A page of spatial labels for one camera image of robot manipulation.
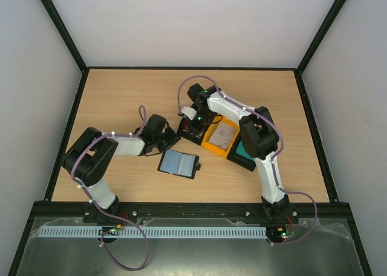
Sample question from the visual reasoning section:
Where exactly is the black leather card holder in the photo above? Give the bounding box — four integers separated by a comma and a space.
157, 150, 201, 179

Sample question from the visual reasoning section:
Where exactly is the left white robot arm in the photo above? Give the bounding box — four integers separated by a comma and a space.
62, 114, 180, 220

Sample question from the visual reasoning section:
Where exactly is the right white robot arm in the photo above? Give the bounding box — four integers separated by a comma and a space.
177, 84, 289, 223

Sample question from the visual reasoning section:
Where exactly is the black bin with red cards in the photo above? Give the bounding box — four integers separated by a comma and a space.
177, 115, 215, 146

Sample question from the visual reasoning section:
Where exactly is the white patterned card stack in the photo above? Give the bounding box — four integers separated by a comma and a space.
209, 122, 236, 151

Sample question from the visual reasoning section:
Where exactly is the teal card stack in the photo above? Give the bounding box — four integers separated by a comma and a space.
235, 141, 253, 161

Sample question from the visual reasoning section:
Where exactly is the black bin with teal cards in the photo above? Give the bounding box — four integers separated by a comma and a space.
227, 139, 256, 171

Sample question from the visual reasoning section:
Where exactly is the yellow bin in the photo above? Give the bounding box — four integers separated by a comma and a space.
201, 117, 239, 158

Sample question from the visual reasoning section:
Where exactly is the black aluminium frame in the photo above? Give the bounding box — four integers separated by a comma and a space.
7, 0, 372, 276

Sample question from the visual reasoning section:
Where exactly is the light blue cable duct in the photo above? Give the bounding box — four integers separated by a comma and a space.
37, 226, 267, 239

